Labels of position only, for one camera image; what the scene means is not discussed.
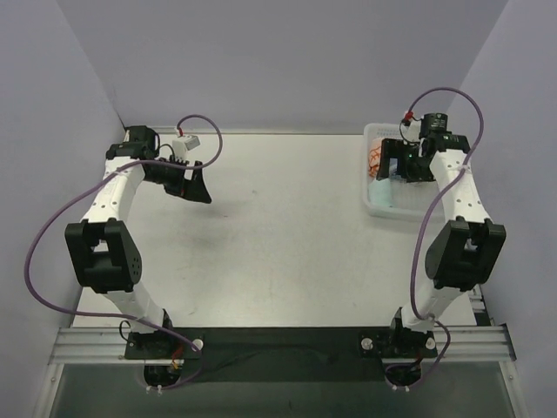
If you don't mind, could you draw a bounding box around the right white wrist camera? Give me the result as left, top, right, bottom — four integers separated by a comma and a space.
399, 118, 421, 143

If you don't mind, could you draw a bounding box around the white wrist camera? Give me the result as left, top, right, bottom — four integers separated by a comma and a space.
399, 118, 421, 143
171, 135, 200, 158

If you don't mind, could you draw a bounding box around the white plastic basket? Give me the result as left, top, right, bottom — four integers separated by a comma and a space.
360, 123, 439, 223

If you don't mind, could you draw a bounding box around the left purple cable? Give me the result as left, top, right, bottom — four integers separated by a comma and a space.
23, 114, 225, 390

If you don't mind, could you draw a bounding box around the orange white rolled towel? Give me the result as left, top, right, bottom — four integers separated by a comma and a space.
367, 145, 382, 179

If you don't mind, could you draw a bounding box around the light green towel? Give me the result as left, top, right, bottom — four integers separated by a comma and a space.
368, 179, 393, 208

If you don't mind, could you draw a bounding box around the purple cable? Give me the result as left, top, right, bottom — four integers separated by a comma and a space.
23, 114, 225, 390
385, 87, 485, 388

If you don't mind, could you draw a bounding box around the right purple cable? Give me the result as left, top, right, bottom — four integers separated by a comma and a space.
385, 87, 485, 388

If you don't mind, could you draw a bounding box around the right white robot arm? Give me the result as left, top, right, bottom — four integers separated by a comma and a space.
374, 112, 507, 358

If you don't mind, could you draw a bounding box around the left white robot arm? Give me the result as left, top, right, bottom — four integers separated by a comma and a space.
64, 125, 211, 359

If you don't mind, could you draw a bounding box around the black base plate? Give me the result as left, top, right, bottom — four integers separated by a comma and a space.
124, 327, 438, 386

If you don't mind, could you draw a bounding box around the aluminium front rail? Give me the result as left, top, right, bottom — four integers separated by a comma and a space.
51, 326, 516, 364

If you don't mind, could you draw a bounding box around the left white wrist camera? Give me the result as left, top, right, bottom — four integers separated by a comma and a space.
171, 135, 200, 158

